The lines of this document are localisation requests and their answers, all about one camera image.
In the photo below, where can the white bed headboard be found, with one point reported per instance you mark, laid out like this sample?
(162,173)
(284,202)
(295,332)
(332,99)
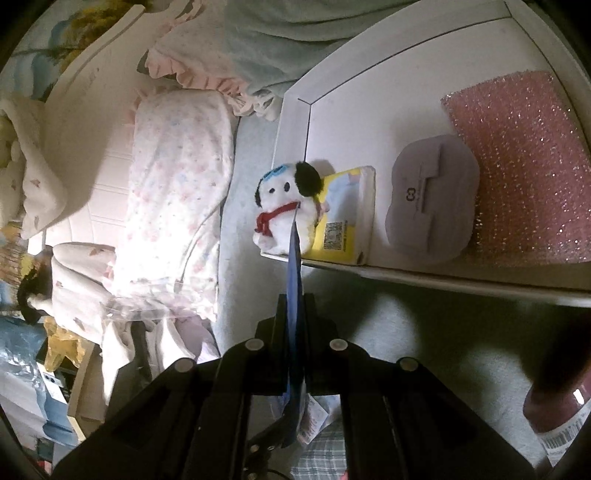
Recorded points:
(86,139)

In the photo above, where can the yellow tissue packet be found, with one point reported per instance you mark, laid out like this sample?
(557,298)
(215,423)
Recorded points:
(345,228)

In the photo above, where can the maroon plastic bottle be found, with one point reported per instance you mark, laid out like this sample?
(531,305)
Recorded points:
(556,407)

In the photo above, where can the blue packet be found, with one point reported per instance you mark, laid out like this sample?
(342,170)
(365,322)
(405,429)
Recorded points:
(295,381)

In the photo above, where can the lilac cloud-shaped pad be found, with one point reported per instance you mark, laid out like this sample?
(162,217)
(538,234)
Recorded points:
(434,187)

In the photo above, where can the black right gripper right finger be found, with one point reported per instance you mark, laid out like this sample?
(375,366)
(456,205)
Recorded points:
(330,364)

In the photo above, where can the white cardboard box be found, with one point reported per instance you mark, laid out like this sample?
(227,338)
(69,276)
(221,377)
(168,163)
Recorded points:
(382,91)

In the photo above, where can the pink ruffled pillow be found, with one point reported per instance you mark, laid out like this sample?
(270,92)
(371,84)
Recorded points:
(190,51)

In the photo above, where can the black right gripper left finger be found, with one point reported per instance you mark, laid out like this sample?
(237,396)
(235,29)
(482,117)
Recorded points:
(259,365)

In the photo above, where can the cream floral blanket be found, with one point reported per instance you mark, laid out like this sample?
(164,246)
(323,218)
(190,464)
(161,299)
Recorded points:
(31,193)

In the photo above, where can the white dog plush toy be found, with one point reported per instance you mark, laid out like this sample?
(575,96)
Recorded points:
(287,195)

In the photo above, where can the white floral pillow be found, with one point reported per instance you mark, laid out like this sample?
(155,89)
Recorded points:
(181,166)

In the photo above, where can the pink glitter sponge pad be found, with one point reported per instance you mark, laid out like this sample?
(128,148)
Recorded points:
(533,202)

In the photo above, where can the grey-green fleece blanket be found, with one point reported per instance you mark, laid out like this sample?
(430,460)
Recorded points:
(274,43)

